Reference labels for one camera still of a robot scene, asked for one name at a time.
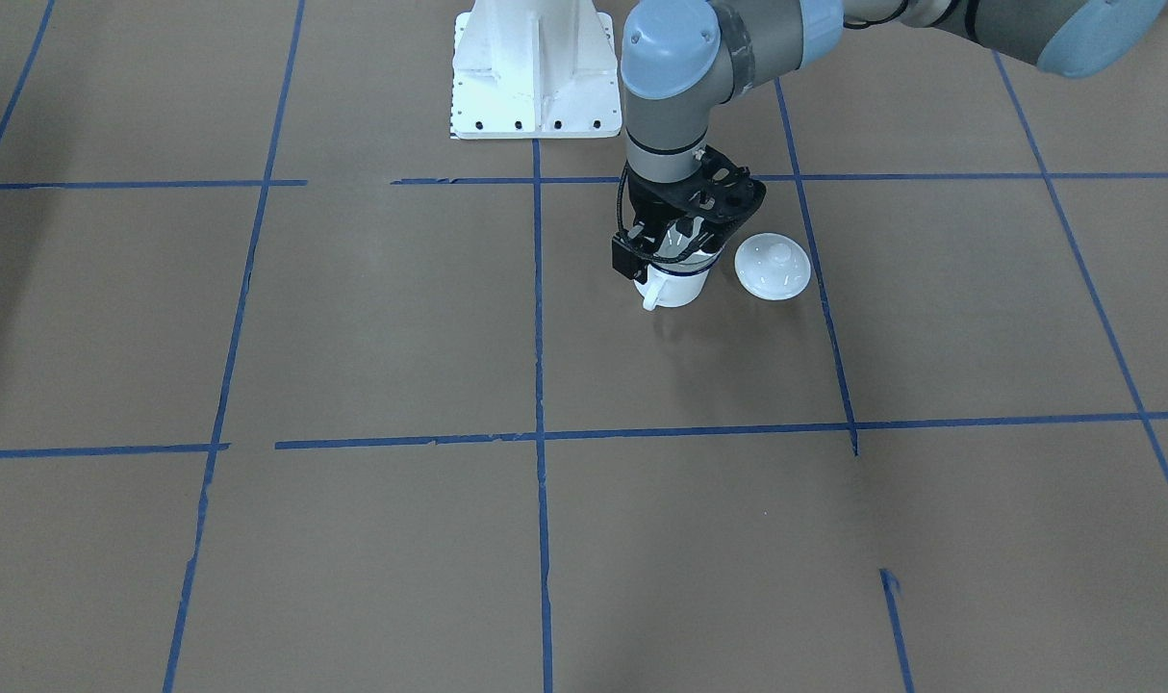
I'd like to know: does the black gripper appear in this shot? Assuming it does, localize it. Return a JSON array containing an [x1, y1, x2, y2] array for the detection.
[[611, 171, 701, 282]]

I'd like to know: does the white mug lid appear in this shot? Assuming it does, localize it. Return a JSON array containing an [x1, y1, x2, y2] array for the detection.
[[734, 233, 813, 302]]

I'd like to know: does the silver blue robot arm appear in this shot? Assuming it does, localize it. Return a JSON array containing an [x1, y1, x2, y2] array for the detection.
[[611, 1, 1164, 284]]

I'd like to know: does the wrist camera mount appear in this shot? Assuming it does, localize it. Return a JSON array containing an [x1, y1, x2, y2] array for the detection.
[[679, 145, 766, 252]]

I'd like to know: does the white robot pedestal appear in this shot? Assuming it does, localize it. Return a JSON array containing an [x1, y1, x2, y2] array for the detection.
[[449, 1, 623, 141]]

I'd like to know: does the white enamel mug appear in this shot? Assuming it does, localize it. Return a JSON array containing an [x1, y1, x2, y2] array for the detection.
[[632, 252, 719, 311]]

